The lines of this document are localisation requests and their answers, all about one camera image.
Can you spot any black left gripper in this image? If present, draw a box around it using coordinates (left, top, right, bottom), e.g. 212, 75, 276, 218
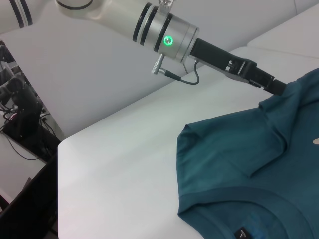
190, 38, 288, 96

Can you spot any blue shirt with FREE print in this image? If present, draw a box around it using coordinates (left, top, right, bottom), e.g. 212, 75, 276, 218
176, 68, 319, 239

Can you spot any black robot equipment stand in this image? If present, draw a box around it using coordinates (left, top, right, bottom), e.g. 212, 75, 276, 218
0, 73, 45, 141

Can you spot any white side table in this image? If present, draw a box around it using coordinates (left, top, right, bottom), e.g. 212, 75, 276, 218
0, 134, 48, 208

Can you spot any left arm connector with cable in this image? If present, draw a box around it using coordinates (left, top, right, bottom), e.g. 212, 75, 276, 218
150, 54, 200, 86

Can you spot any silver camera mount bracket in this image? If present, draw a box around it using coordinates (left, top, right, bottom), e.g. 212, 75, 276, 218
158, 0, 175, 13

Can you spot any black loose cable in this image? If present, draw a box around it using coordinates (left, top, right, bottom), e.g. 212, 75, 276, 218
4, 135, 41, 161

